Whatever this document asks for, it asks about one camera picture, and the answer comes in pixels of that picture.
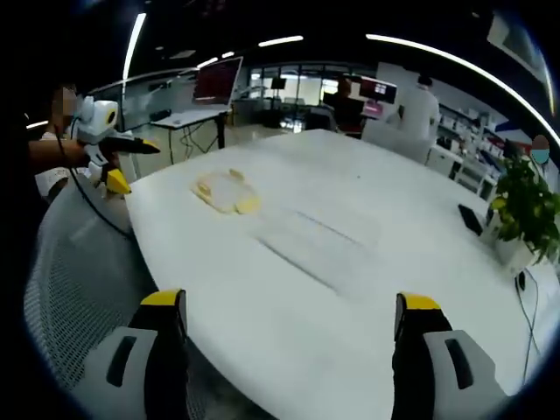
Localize storage shelves with boxes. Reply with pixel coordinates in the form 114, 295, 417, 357
437, 103, 511, 196

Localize white desk with black legs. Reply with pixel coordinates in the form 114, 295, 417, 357
150, 107, 229, 166

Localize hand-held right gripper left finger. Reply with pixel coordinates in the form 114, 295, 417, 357
73, 288, 190, 420

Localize green potted plant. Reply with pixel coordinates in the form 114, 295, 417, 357
488, 153, 560, 268

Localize black flat device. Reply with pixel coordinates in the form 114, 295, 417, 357
457, 203, 484, 237

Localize long curved ceiling light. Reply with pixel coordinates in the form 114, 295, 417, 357
365, 33, 560, 146

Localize short ceiling light strip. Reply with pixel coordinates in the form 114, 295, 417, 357
257, 35, 305, 48

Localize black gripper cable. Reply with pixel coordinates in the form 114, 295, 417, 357
55, 130, 133, 241

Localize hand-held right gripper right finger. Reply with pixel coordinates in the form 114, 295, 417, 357
392, 291, 508, 420

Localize white-framed monitor with red screen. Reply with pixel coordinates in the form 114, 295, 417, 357
192, 56, 244, 109

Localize grey mesh office chair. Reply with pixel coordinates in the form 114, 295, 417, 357
24, 181, 207, 420

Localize white low partition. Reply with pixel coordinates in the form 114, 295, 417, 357
361, 116, 433, 166

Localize thin cable on table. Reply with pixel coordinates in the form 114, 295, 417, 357
514, 267, 543, 375

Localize clear plastic bag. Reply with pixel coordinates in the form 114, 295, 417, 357
190, 168, 263, 215

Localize small monitor with pink screen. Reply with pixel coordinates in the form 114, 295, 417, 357
359, 75, 400, 118

